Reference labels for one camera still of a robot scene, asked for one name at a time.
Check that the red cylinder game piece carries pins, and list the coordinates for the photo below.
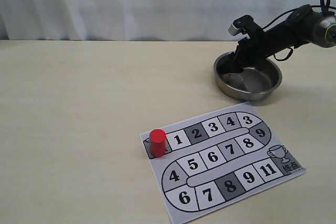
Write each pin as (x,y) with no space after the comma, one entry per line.
(157,142)

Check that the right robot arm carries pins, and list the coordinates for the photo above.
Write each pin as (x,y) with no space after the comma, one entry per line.
(301,27)

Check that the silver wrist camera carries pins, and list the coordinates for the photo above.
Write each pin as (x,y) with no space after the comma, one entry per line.
(242,25)

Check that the round stainless steel bowl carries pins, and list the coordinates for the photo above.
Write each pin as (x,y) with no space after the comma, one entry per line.
(252,84)

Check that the printed paper game board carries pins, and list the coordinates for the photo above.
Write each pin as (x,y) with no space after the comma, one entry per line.
(217,159)

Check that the white curtain backdrop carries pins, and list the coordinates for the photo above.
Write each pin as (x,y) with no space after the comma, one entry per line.
(127,20)

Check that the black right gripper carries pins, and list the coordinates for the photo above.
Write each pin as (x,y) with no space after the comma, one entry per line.
(260,47)

